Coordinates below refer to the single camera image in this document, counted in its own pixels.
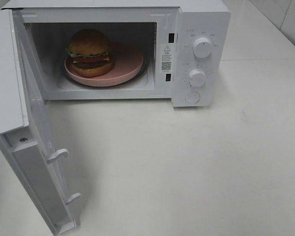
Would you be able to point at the round white door button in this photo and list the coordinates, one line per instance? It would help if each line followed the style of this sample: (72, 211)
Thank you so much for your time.
(192, 97)

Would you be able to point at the pink round plate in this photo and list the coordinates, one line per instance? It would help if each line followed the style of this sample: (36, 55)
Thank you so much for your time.
(122, 49)

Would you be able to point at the toy hamburger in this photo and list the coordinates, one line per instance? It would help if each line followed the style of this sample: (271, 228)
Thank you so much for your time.
(89, 52)

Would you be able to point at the white microwave door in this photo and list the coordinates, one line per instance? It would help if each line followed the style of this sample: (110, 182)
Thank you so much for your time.
(26, 138)

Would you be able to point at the glass microwave turntable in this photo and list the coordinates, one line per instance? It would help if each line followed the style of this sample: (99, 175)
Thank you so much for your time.
(124, 70)

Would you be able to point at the lower white round knob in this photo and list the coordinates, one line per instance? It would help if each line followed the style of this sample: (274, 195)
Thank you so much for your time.
(197, 78)

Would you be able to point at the white round knob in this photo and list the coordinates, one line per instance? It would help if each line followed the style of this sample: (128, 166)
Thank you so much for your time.
(197, 78)
(202, 47)

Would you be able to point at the white microwave oven body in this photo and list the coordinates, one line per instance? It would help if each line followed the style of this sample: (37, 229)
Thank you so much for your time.
(163, 30)

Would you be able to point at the upper white round knob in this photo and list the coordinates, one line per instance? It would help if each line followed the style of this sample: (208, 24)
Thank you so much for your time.
(202, 47)

